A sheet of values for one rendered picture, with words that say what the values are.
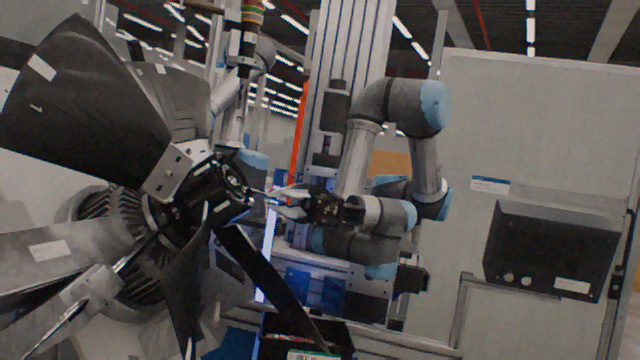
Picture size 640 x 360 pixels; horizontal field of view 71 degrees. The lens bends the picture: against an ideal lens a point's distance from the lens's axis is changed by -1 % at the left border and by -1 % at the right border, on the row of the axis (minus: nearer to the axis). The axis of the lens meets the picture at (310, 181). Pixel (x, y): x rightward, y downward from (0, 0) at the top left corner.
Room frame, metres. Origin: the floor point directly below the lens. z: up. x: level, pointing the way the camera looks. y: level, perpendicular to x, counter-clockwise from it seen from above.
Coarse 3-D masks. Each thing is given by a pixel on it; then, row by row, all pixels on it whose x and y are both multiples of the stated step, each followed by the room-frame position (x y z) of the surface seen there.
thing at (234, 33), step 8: (224, 16) 0.87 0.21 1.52; (232, 16) 0.88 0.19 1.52; (240, 16) 0.88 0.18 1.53; (224, 24) 0.89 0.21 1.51; (232, 24) 0.87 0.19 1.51; (240, 24) 0.88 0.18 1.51; (232, 32) 0.88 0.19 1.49; (240, 32) 0.88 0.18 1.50; (232, 40) 0.88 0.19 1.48; (232, 48) 0.88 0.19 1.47; (232, 56) 0.88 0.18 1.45; (240, 56) 0.87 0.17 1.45; (232, 64) 0.91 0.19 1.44; (248, 64) 0.88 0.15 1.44; (256, 64) 0.88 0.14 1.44
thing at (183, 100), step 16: (128, 64) 0.94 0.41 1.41; (144, 64) 0.96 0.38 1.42; (144, 80) 0.93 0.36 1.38; (160, 80) 0.95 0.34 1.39; (176, 80) 0.97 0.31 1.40; (192, 80) 1.01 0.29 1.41; (160, 96) 0.91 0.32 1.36; (176, 96) 0.93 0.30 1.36; (192, 96) 0.96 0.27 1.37; (208, 96) 0.99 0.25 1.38; (160, 112) 0.89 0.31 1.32; (176, 112) 0.90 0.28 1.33; (192, 112) 0.92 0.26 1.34; (208, 112) 0.94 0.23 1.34; (176, 128) 0.87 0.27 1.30; (192, 128) 0.89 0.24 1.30; (208, 128) 0.90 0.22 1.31
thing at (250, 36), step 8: (248, 24) 0.89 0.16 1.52; (256, 24) 0.89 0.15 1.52; (248, 32) 0.89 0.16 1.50; (256, 32) 0.89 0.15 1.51; (240, 40) 0.89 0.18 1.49; (248, 40) 0.89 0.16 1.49; (256, 40) 0.90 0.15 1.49; (240, 48) 0.89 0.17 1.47; (248, 48) 0.89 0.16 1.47; (256, 48) 0.90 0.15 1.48; (248, 56) 0.89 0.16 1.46; (240, 64) 0.89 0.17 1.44; (240, 72) 0.89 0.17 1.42; (248, 72) 0.90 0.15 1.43
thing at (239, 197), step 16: (208, 160) 0.77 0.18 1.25; (224, 160) 0.82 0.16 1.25; (192, 176) 0.76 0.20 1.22; (208, 176) 0.75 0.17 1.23; (224, 176) 0.77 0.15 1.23; (240, 176) 0.85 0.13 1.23; (176, 192) 0.79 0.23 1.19; (192, 192) 0.75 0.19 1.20; (208, 192) 0.75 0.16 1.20; (224, 192) 0.74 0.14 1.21; (240, 192) 0.80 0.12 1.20; (160, 208) 0.75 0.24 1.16; (176, 208) 0.77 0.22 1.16; (192, 208) 0.75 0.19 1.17; (208, 208) 0.75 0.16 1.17; (224, 208) 0.76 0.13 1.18; (240, 208) 0.77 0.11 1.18; (160, 224) 0.75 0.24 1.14; (176, 224) 0.76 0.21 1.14; (192, 224) 0.78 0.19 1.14; (208, 224) 0.77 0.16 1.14; (224, 224) 0.79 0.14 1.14; (176, 240) 0.76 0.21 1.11; (208, 240) 0.83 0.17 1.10
